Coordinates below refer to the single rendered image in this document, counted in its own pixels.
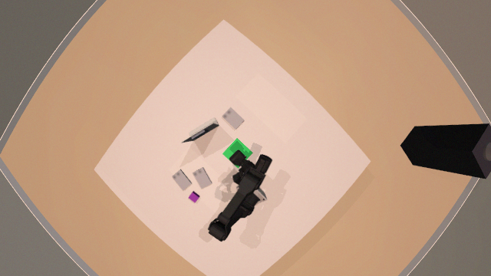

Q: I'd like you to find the green translucent square zone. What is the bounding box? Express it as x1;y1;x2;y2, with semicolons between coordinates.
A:
223;138;253;161

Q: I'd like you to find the small purple block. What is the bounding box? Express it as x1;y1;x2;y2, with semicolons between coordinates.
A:
189;191;199;202

